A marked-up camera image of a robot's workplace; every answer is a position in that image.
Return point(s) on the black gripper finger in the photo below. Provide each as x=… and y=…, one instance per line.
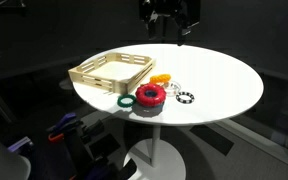
x=151, y=26
x=183, y=30

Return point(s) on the wooden slatted tray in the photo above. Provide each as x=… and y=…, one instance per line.
x=114, y=72

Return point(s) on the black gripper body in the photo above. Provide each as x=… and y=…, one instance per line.
x=185, y=12

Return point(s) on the white chair edge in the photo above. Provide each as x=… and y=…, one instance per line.
x=13, y=166

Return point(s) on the purple and black equipment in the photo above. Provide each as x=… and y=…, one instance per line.
x=73, y=148

